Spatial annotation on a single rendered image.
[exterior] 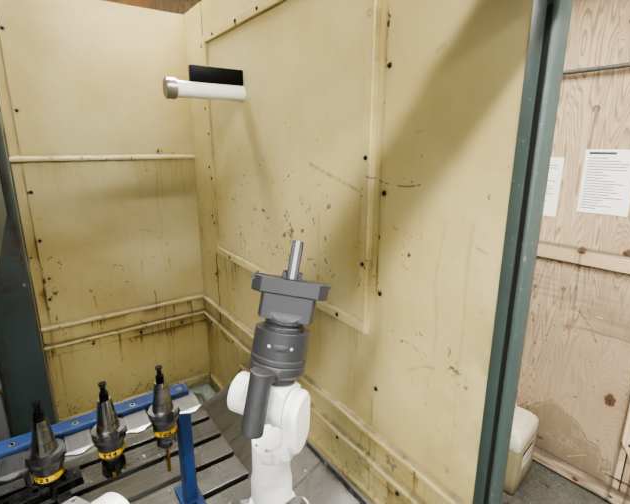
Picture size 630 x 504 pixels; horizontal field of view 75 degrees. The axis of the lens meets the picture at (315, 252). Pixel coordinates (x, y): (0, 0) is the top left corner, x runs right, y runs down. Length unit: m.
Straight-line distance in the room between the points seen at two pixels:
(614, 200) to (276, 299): 1.94
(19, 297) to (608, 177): 2.40
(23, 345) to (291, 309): 1.10
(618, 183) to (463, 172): 1.63
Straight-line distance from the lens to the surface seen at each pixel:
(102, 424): 0.99
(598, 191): 2.37
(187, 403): 1.04
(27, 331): 1.57
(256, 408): 0.63
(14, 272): 1.51
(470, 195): 0.76
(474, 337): 0.80
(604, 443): 2.74
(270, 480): 0.77
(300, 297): 0.63
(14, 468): 1.01
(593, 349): 2.54
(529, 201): 0.70
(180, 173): 1.90
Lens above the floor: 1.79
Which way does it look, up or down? 15 degrees down
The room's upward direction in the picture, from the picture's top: straight up
